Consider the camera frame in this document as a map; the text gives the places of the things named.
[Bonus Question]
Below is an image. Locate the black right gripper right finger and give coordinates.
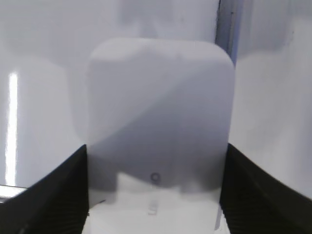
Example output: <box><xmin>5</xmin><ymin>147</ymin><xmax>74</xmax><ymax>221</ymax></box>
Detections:
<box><xmin>220</xmin><ymin>144</ymin><xmax>312</xmax><ymax>234</ymax></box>

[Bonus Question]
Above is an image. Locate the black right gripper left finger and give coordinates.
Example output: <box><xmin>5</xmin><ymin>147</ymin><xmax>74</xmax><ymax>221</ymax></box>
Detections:
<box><xmin>0</xmin><ymin>145</ymin><xmax>89</xmax><ymax>234</ymax></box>

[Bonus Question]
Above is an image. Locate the white board with grey frame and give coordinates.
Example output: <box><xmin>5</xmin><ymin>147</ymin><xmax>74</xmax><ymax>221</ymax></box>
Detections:
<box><xmin>0</xmin><ymin>0</ymin><xmax>312</xmax><ymax>197</ymax></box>

